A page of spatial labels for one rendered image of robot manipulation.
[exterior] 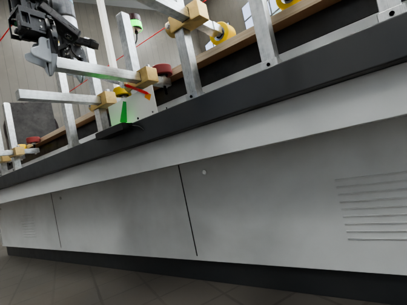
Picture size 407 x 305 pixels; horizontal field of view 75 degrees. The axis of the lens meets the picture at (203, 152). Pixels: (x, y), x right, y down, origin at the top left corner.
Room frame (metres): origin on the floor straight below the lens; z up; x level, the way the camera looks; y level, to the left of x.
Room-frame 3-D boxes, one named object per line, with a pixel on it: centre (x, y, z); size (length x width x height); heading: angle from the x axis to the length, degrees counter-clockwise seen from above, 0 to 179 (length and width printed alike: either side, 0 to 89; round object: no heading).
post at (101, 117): (1.10, 0.39, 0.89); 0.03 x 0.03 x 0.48; 54
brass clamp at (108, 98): (1.09, 0.37, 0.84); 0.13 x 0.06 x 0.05; 54
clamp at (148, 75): (0.94, 0.17, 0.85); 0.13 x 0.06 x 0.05; 54
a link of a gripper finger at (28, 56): (0.67, 0.37, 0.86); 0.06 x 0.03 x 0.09; 144
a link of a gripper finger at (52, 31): (0.66, 0.33, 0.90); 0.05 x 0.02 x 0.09; 54
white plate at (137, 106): (0.95, 0.23, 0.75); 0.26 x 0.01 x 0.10; 54
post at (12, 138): (1.70, 1.19, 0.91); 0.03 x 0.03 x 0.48; 54
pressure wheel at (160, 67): (1.01, 0.09, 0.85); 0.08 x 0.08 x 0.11
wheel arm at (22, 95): (1.00, 0.41, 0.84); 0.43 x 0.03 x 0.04; 144
